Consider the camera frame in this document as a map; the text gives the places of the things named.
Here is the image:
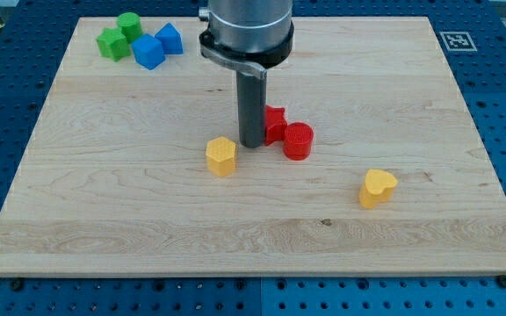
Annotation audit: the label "yellow hexagon block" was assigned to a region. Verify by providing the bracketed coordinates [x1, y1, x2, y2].
[206, 136, 237, 176]

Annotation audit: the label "red star block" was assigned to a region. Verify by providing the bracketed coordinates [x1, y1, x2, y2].
[264, 105, 287, 146]

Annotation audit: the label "red cylinder block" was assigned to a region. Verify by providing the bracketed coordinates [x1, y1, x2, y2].
[283, 122, 314, 161]

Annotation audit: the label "grey cylindrical pointer rod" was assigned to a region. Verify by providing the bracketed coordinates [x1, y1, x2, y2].
[236, 72, 266, 148]

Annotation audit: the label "yellow heart block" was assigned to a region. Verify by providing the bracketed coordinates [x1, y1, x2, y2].
[358, 169, 398, 209]

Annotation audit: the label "wooden board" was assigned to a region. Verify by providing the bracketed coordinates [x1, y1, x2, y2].
[0, 17, 506, 278]

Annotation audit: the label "blue pentagon block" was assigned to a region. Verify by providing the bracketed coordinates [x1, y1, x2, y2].
[155, 23, 184, 54]

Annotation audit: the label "blue cube block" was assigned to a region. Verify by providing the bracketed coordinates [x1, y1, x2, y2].
[131, 34, 166, 70]

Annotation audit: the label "green cylinder block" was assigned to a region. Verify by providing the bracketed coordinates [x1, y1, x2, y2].
[116, 11, 143, 44]

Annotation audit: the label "green star block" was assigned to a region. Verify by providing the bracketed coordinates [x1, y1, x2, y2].
[96, 28, 131, 61]

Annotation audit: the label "white fiducial marker tag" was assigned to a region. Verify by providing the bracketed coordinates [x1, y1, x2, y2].
[439, 31, 477, 52]

